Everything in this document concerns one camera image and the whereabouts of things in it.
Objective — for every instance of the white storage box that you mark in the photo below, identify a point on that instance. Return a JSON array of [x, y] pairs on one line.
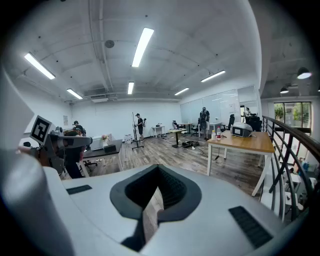
[[96, 143]]

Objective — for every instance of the black metal railing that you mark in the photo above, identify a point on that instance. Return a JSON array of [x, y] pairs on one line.
[[287, 126]]

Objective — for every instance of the white desk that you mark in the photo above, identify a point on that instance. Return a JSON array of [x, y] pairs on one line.
[[215, 123]]

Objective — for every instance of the wooden table white legs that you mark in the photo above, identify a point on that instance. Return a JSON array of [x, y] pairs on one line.
[[245, 143]]

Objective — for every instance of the small black box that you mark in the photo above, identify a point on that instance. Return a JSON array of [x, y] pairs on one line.
[[110, 149]]

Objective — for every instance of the black office chair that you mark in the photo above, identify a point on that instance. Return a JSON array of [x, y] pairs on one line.
[[255, 123], [195, 127], [231, 121], [175, 124]]

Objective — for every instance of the long ceiling strip light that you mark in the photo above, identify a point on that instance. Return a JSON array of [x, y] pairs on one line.
[[142, 47], [39, 65], [181, 91], [130, 88], [213, 76], [74, 93]]

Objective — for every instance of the light wood pedestal table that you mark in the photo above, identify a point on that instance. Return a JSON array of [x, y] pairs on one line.
[[176, 130]]

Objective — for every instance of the round ceiling fixture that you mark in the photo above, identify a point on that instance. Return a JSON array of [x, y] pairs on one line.
[[109, 44]]

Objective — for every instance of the black floor stand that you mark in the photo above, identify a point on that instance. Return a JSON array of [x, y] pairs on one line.
[[133, 130]]

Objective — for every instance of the frosted glass partition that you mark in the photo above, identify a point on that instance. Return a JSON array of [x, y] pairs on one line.
[[212, 105]]

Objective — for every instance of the large window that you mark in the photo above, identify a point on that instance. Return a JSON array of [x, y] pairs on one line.
[[292, 115]]

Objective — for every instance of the black top desk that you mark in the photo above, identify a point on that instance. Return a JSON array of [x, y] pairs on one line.
[[107, 155]]

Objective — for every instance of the bottles on table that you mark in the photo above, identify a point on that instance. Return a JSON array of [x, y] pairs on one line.
[[218, 133]]

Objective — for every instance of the black pendant lamp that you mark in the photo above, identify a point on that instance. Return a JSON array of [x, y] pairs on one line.
[[284, 90], [303, 73]]

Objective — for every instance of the yellow cap clear bottle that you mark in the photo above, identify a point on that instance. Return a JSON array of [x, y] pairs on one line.
[[213, 135]]

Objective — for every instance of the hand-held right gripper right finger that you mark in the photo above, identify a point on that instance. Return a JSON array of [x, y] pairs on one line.
[[212, 200]]

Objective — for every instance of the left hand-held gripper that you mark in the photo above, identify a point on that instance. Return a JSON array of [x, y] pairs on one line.
[[41, 128]]

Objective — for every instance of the small white table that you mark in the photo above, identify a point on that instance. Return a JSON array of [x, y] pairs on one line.
[[158, 127]]

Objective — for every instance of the pack of water bottles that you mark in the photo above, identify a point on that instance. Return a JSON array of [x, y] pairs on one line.
[[128, 139]]

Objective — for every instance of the grey countertop appliance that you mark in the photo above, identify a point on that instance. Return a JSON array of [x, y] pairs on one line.
[[241, 129]]

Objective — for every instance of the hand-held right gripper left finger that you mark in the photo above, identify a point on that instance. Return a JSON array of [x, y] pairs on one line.
[[100, 200]]

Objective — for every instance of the wall notice poster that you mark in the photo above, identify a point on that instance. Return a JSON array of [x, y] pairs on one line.
[[65, 120]]

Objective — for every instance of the person's left forearm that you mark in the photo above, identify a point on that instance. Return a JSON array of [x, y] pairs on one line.
[[27, 150]]

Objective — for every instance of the ceiling air conditioner unit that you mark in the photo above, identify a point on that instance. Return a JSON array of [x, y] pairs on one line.
[[100, 99]]

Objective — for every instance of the pink flower bouquet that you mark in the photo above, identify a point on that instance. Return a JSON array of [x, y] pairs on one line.
[[105, 137]]

